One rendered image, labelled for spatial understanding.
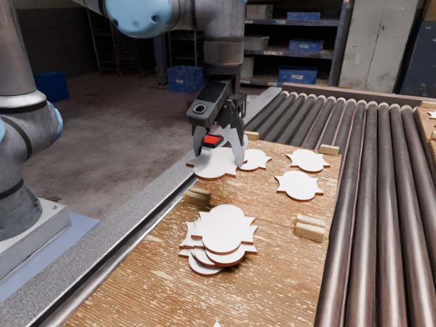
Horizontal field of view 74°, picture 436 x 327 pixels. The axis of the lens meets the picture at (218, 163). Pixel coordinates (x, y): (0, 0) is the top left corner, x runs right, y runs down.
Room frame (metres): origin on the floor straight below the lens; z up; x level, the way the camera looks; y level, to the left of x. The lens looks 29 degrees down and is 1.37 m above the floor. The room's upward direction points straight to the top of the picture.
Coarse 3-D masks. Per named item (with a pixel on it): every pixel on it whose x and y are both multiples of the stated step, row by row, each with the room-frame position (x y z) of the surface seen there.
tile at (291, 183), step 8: (280, 176) 0.68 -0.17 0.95; (288, 176) 0.68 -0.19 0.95; (296, 176) 0.68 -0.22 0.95; (304, 176) 0.68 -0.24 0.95; (280, 184) 0.64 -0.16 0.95; (288, 184) 0.64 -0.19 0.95; (296, 184) 0.64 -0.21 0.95; (304, 184) 0.64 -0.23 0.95; (312, 184) 0.64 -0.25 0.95; (280, 192) 0.61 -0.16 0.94; (288, 192) 0.60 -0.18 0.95; (296, 192) 0.60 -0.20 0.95; (304, 192) 0.60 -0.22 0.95; (312, 192) 0.60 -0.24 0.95; (320, 192) 0.60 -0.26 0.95; (296, 200) 0.58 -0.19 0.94; (304, 200) 0.57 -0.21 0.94
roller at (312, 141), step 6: (330, 96) 1.54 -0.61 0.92; (330, 102) 1.43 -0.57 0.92; (324, 108) 1.33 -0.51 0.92; (330, 108) 1.35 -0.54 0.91; (324, 114) 1.25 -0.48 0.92; (318, 120) 1.18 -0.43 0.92; (324, 120) 1.19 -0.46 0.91; (318, 126) 1.11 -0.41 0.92; (324, 126) 1.16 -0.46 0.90; (312, 132) 1.05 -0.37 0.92; (318, 132) 1.05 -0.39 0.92; (312, 138) 0.99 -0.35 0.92; (318, 138) 1.01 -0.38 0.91; (306, 144) 0.94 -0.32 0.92; (312, 144) 0.94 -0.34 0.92
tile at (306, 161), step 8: (296, 152) 0.82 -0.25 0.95; (304, 152) 0.82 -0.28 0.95; (312, 152) 0.82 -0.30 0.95; (296, 160) 0.77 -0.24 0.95; (304, 160) 0.77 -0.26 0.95; (312, 160) 0.77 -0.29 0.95; (320, 160) 0.77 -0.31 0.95; (304, 168) 0.72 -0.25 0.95; (312, 168) 0.72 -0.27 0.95; (320, 168) 0.72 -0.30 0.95
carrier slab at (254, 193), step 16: (256, 144) 0.90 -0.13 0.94; (272, 144) 0.90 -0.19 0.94; (272, 160) 0.79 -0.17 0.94; (288, 160) 0.79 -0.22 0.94; (336, 160) 0.79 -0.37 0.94; (224, 176) 0.69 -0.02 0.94; (240, 176) 0.69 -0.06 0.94; (256, 176) 0.69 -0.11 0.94; (272, 176) 0.69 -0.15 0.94; (320, 176) 0.69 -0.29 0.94; (336, 176) 0.69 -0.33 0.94; (224, 192) 0.62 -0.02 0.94; (240, 192) 0.62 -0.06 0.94; (256, 192) 0.62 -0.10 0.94; (272, 192) 0.62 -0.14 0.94; (240, 208) 0.55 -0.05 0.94; (256, 208) 0.55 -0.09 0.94; (272, 208) 0.55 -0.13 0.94; (288, 208) 0.55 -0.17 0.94; (304, 208) 0.55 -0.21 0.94; (320, 208) 0.55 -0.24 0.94; (288, 224) 0.49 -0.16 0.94
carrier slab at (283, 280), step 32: (160, 224) 0.49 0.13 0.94; (256, 224) 0.49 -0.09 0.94; (128, 256) 0.40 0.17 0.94; (160, 256) 0.40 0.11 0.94; (256, 256) 0.40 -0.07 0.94; (288, 256) 0.40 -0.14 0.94; (320, 256) 0.40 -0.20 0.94; (128, 288) 0.33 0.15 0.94; (160, 288) 0.33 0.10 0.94; (192, 288) 0.33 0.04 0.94; (224, 288) 0.33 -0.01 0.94; (256, 288) 0.33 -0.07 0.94; (288, 288) 0.33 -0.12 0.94; (320, 288) 0.33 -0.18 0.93; (96, 320) 0.27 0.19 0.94; (128, 320) 0.27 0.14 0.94; (160, 320) 0.27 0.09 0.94; (192, 320) 0.27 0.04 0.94; (224, 320) 0.27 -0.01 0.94; (256, 320) 0.27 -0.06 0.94; (288, 320) 0.27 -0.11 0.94
